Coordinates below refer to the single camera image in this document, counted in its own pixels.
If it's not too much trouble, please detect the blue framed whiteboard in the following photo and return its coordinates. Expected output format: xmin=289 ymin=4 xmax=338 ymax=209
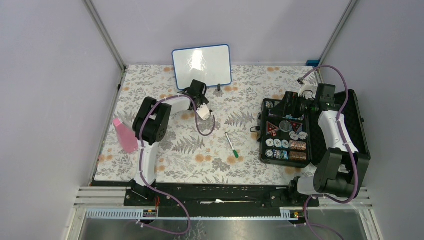
xmin=171 ymin=44 xmax=233 ymax=90

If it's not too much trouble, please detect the green marker cap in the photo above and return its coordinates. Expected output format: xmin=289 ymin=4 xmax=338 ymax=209
xmin=232 ymin=150 xmax=239 ymax=159

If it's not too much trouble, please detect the white marker pen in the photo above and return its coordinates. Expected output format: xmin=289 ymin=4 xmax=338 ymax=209
xmin=224 ymin=132 xmax=236 ymax=152

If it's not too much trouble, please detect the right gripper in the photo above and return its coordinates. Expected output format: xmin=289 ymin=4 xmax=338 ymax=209
xmin=269 ymin=91 xmax=317 ymax=119

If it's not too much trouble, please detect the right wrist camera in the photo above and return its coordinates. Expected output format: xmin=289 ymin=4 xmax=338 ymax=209
xmin=297 ymin=78 xmax=318 ymax=100

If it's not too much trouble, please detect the black open case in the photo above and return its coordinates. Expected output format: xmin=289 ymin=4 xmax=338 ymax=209
xmin=256 ymin=89 xmax=371 ymax=169

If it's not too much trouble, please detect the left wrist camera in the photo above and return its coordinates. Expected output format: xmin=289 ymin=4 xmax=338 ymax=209
xmin=196 ymin=103 xmax=212 ymax=121

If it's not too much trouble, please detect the white cable duct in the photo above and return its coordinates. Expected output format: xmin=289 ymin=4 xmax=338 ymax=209
xmin=86 ymin=206 xmax=302 ymax=221

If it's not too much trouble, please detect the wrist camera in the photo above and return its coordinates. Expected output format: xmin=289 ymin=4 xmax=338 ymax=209
xmin=196 ymin=103 xmax=212 ymax=121
xmin=297 ymin=78 xmax=318 ymax=100

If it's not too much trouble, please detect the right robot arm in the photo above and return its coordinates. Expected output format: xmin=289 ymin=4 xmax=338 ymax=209
xmin=259 ymin=83 xmax=371 ymax=206

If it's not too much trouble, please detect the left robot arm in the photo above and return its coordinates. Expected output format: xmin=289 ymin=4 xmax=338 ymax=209
xmin=130 ymin=79 xmax=215 ymax=206

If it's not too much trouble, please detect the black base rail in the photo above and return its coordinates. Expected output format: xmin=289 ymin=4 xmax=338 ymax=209
xmin=124 ymin=182 xmax=308 ymax=215

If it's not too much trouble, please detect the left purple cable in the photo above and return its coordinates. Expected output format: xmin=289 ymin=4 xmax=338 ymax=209
xmin=137 ymin=93 xmax=217 ymax=236

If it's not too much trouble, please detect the blue corner clamp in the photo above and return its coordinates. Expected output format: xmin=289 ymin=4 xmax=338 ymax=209
xmin=305 ymin=60 xmax=320 ymax=68

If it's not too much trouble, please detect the pink metronome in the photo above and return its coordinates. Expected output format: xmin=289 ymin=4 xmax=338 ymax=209
xmin=112 ymin=117 xmax=139 ymax=154

